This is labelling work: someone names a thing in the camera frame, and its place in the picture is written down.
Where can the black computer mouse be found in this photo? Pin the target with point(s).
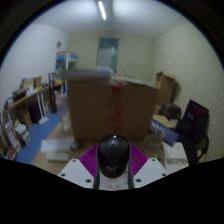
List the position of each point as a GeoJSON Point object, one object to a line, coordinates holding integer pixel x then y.
{"type": "Point", "coordinates": [113, 155]}

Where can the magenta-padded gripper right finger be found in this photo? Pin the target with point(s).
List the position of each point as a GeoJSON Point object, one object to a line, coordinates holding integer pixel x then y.
{"type": "Point", "coordinates": [150, 171]}

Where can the black bag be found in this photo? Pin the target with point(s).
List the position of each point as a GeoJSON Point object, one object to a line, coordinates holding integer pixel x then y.
{"type": "Point", "coordinates": [194, 120]}

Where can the shelf unit with books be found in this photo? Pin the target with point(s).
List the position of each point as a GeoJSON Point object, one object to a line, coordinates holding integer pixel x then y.
{"type": "Point", "coordinates": [13, 136]}

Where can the long wooden side desk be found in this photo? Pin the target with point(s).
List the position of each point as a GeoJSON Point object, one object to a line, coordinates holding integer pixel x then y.
{"type": "Point", "coordinates": [26, 96]}

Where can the ceiling tube light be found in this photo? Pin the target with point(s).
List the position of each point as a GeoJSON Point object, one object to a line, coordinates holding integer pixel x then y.
{"type": "Point", "coordinates": [102, 10]}

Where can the large brown cardboard box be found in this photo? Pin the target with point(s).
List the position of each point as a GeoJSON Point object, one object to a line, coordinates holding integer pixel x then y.
{"type": "Point", "coordinates": [93, 110]}

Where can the black office chair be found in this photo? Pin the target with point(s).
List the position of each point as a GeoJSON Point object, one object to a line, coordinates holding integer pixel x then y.
{"type": "Point", "coordinates": [200, 150]}

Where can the clear plastic jar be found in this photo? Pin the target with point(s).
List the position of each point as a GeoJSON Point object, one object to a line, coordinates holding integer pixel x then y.
{"type": "Point", "coordinates": [63, 111]}

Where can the printed white paper sheet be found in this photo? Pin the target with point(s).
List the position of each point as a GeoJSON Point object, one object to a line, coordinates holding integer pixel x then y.
{"type": "Point", "coordinates": [55, 145]}

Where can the blue and white display cabinet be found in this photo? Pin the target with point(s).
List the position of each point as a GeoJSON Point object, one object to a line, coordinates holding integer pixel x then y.
{"type": "Point", "coordinates": [66, 61]}

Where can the tall open cardboard box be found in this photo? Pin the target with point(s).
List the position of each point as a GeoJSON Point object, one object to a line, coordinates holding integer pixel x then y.
{"type": "Point", "coordinates": [165, 88]}

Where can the white notebook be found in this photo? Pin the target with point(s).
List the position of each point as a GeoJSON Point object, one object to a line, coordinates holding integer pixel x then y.
{"type": "Point", "coordinates": [175, 153]}

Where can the grey door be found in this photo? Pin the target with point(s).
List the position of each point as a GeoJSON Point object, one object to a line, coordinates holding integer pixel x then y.
{"type": "Point", "coordinates": [107, 55]}

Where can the round wall clock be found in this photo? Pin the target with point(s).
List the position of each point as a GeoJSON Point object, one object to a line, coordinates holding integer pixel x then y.
{"type": "Point", "coordinates": [58, 44]}

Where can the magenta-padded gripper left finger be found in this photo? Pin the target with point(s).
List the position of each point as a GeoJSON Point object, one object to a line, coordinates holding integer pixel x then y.
{"type": "Point", "coordinates": [76, 173]}

